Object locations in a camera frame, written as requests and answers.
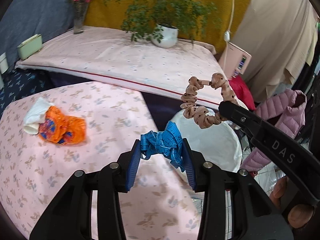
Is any navy floral cloth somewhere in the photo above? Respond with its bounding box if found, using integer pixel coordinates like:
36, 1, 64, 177
0, 69, 54, 111

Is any bin with white plastic bag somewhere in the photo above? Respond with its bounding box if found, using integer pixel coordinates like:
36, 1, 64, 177
165, 107, 243, 215

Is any glass vase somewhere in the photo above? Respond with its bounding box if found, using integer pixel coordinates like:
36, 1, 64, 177
73, 3, 89, 35

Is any beige polka-dot scrunchie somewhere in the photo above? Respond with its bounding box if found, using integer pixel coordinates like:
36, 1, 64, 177
180, 72, 237, 130

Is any pale green storage box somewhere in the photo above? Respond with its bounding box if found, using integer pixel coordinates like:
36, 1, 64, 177
17, 34, 43, 61

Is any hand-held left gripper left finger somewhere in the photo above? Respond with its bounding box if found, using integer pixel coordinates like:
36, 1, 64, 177
29, 139, 142, 240

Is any red cloth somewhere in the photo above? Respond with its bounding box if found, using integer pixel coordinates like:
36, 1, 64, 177
228, 76, 257, 112

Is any white sock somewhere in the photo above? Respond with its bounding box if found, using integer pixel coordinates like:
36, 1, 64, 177
24, 97, 54, 136

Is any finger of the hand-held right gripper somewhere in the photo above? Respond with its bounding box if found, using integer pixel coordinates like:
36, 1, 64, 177
218, 100, 264, 143

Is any white cable with switch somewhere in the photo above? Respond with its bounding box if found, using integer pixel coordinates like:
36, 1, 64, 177
223, 0, 238, 57

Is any blue-grey backdrop cloth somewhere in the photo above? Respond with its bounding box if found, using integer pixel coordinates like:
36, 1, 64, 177
0, 0, 94, 68

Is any orange patterned cloth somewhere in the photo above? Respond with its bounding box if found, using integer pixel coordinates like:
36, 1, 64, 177
38, 106, 87, 146

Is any mustard yellow backdrop cloth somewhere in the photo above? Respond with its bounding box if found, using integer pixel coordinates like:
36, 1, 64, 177
84, 0, 258, 55

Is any green plant in white pot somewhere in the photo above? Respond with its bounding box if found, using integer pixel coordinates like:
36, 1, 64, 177
104, 0, 223, 49

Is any pink puffer jacket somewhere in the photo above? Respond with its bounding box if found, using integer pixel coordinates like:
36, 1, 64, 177
240, 89, 307, 178

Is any dark purple cloth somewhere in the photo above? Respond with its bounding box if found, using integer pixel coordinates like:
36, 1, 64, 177
49, 72, 186, 131

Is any pink floral tablecloth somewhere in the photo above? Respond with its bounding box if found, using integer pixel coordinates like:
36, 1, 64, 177
0, 81, 203, 240

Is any person's right hand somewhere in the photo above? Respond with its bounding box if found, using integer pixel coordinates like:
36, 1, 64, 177
270, 176, 316, 229

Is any white round jar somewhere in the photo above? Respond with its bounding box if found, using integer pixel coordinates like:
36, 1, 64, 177
0, 52, 9, 75

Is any pink box device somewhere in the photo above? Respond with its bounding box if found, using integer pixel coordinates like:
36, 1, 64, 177
219, 42, 252, 79

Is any beige curtain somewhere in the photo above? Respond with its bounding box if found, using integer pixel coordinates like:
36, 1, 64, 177
231, 0, 320, 103

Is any blue measuring tape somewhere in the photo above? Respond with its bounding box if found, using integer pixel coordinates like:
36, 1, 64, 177
139, 121, 185, 173

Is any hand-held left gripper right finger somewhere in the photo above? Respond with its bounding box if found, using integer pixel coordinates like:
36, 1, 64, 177
180, 138, 293, 240

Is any pink speckled bed sheet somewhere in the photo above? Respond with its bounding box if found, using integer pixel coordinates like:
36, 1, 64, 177
14, 25, 250, 111

